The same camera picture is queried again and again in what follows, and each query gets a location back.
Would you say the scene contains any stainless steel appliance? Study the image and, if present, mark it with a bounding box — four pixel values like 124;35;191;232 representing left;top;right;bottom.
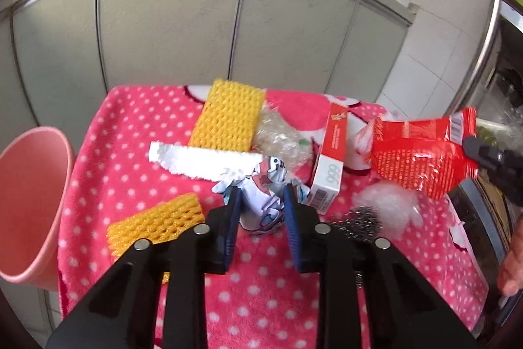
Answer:
445;0;523;333

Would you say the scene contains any grey kitchen counter cabinet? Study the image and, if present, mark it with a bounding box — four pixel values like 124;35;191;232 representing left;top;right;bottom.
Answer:
0;0;417;211

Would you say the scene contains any pink plastic bin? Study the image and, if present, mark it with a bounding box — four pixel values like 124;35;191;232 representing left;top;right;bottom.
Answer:
0;127;75;289

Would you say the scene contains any printed wrapper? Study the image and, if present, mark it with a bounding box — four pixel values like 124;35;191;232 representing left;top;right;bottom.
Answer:
211;155;311;236

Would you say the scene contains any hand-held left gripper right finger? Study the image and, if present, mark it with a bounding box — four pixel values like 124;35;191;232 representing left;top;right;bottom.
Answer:
283;183;479;349

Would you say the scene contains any red snack bag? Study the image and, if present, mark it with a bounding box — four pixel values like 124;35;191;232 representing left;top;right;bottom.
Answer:
355;106;480;200

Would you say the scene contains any person's right hand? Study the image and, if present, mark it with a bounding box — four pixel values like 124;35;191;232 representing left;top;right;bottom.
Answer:
498;218;523;296

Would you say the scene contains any steel wool scrubber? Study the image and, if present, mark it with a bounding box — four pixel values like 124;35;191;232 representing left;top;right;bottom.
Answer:
330;209;385;288

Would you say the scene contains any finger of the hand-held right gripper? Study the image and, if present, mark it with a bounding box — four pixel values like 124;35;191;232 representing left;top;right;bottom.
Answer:
463;135;504;170

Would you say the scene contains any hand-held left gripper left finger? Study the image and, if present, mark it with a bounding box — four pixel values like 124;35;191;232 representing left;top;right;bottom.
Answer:
46;185;243;349

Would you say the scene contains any small yellow foam net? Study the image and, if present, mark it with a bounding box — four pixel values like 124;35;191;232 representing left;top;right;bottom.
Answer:
107;192;205;284

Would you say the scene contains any red and white carton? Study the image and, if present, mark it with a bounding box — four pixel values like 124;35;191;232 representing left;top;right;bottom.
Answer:
307;102;351;216

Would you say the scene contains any pink polka dot blanket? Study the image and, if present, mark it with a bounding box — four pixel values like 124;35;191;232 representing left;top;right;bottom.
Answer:
57;85;489;349

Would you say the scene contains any clear crumpled plastic wrap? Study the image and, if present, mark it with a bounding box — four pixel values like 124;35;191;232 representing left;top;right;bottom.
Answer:
253;106;313;172

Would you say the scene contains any large yellow foam net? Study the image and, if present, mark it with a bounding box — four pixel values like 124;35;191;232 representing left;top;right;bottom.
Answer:
189;78;267;152

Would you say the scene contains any white plastic bag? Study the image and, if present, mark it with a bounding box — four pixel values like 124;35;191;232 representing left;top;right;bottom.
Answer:
360;181;421;239

